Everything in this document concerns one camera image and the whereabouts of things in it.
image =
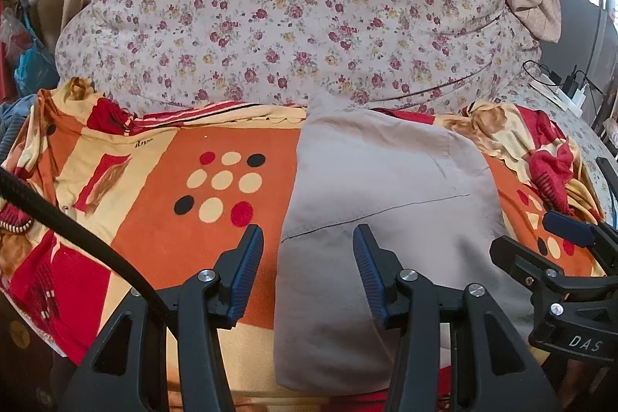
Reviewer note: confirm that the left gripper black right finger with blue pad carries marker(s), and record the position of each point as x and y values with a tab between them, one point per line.
491	367

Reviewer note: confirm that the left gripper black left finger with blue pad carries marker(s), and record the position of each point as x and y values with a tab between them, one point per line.
125	368

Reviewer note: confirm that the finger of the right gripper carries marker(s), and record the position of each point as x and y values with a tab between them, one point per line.
584	235
536	272

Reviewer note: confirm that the beige zip jacket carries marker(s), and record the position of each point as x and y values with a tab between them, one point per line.
427	194

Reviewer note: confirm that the white power strip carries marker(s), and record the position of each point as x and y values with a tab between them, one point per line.
553	92

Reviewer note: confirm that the floral quilt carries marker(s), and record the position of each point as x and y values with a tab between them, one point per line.
427	56

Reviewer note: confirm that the blue plastic bag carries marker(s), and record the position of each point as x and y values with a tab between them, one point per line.
36	68

